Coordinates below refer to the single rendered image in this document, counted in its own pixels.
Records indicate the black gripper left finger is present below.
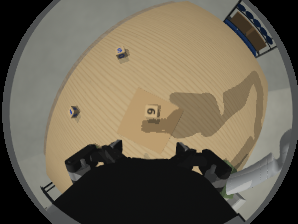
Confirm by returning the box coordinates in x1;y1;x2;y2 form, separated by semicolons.
65;140;135;183

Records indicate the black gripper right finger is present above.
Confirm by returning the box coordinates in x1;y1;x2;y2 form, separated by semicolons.
159;142;232;193

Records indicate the tan square mat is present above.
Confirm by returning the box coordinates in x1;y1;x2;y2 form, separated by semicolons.
117;87;184;154

